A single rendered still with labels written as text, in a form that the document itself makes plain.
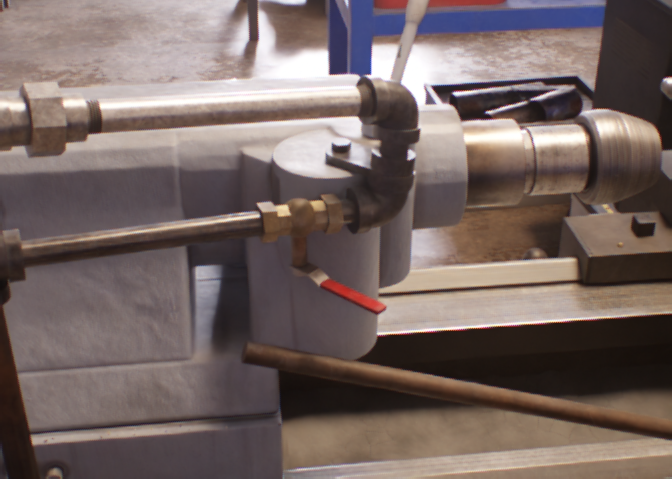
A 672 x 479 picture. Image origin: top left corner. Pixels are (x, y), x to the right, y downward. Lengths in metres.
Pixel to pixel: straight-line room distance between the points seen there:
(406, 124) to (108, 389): 0.34
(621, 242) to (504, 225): 1.81
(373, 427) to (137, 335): 0.41
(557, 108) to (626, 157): 2.21
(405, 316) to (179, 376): 0.38
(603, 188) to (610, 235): 0.35
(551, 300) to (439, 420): 0.19
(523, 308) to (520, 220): 1.91
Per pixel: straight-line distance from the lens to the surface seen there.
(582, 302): 1.22
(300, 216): 0.72
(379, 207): 0.74
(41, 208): 0.84
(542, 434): 1.20
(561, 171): 0.93
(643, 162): 0.95
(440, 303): 1.20
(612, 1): 2.56
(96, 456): 0.88
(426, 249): 2.92
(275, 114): 0.68
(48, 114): 0.63
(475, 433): 1.19
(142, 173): 0.82
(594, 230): 1.29
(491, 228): 3.05
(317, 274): 0.75
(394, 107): 0.72
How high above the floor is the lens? 1.50
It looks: 30 degrees down
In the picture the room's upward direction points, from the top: straight up
